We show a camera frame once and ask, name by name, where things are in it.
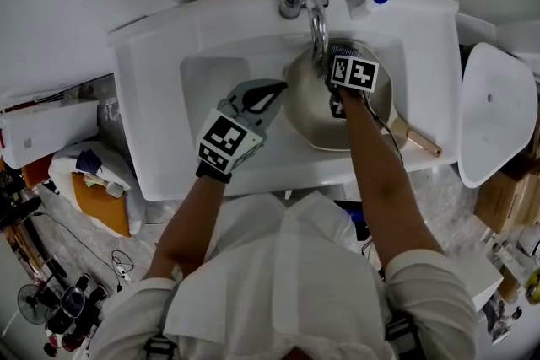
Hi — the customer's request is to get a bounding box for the yellow green tool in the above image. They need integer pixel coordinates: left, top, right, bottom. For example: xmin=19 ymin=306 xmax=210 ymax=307
xmin=524 ymin=268 xmax=540 ymax=300

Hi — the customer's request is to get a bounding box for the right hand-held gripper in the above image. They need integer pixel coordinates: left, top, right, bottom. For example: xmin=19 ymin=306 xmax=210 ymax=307
xmin=330 ymin=54 xmax=381 ymax=120

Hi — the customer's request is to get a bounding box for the black wristband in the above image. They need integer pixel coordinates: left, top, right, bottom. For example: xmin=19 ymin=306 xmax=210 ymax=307
xmin=195 ymin=160 xmax=233 ymax=185

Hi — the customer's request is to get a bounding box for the long white box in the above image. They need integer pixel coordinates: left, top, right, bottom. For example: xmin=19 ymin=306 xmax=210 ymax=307
xmin=0 ymin=99 xmax=100 ymax=169

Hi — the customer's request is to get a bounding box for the grey harness strap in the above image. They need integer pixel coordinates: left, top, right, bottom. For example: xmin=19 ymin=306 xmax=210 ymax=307
xmin=386 ymin=314 xmax=423 ymax=360
xmin=143 ymin=335 xmax=178 ymax=360

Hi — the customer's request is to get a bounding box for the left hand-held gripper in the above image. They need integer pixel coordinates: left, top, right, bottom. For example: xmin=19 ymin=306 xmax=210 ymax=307
xmin=196 ymin=78 xmax=290 ymax=176

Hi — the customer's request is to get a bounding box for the left grey harness strap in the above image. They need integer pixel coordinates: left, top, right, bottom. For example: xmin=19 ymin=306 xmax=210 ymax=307
xmin=143 ymin=335 xmax=178 ymax=360

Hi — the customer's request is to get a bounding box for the orange board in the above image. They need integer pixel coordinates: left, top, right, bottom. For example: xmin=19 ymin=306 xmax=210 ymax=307
xmin=70 ymin=172 xmax=131 ymax=238

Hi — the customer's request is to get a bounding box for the black floor fan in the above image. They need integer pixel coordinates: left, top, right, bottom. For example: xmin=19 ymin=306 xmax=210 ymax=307
xmin=16 ymin=283 xmax=48 ymax=325

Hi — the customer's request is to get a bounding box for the chrome faucet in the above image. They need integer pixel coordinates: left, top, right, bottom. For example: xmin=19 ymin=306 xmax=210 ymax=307
xmin=278 ymin=0 xmax=338 ymax=65

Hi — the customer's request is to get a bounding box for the white sack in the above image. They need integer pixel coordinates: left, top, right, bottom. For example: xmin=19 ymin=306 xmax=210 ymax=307
xmin=48 ymin=140 xmax=147 ymax=237

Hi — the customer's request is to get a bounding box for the person's white shirt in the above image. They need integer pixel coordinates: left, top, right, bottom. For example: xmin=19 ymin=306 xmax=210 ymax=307
xmin=88 ymin=191 xmax=480 ymax=360

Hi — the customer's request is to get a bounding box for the right grey harness strap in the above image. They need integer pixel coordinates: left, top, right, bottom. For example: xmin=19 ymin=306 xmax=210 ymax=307
xmin=386 ymin=314 xmax=423 ymax=360

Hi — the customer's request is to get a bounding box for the black swivel chair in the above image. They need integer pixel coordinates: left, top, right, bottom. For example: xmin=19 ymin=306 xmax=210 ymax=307
xmin=0 ymin=170 xmax=43 ymax=233

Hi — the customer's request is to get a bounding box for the person's right forearm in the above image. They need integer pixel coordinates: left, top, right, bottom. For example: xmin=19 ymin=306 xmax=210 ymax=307
xmin=337 ymin=90 xmax=444 ymax=273

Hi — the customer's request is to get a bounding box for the person's left forearm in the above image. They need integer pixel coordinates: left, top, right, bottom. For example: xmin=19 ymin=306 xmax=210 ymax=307
xmin=145 ymin=172 xmax=231 ymax=279

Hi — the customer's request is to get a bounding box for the beige frying pan wooden handle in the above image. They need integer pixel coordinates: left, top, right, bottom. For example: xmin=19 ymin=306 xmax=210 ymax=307
xmin=283 ymin=38 xmax=443 ymax=159

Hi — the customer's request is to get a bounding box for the white cabinet panel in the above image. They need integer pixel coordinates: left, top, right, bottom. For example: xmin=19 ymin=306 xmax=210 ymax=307
xmin=457 ymin=256 xmax=505 ymax=312

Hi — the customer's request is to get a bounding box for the white ceramic fixture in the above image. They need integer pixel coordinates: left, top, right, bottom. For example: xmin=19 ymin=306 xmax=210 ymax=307
xmin=455 ymin=12 xmax=540 ymax=77

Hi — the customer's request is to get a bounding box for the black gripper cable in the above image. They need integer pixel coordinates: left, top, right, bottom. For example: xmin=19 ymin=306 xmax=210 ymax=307
xmin=360 ymin=94 xmax=405 ymax=168

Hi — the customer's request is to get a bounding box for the black and silver appliance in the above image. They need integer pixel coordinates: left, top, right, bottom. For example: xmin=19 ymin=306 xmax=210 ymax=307
xmin=44 ymin=273 xmax=110 ymax=357

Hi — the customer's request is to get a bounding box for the navy blue cloth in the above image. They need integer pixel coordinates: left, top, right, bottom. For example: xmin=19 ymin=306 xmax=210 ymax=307
xmin=75 ymin=149 xmax=102 ymax=175

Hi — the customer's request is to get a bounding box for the white sink vanity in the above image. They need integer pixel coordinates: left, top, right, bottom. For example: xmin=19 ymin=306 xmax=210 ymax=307
xmin=107 ymin=0 xmax=461 ymax=201

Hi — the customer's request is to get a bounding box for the large cardboard box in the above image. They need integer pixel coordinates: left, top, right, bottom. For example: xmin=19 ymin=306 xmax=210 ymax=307
xmin=474 ymin=168 xmax=540 ymax=236

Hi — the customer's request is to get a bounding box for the black floor cable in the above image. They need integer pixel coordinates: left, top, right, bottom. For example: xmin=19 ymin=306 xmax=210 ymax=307
xmin=33 ymin=210 xmax=136 ymax=292

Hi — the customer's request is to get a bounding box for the black device with blue screen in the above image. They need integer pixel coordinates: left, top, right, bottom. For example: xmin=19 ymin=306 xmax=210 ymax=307
xmin=335 ymin=200 xmax=372 ymax=241

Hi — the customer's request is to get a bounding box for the white loose ceramic basin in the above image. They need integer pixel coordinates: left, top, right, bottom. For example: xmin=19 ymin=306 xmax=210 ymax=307
xmin=457 ymin=41 xmax=539 ymax=189

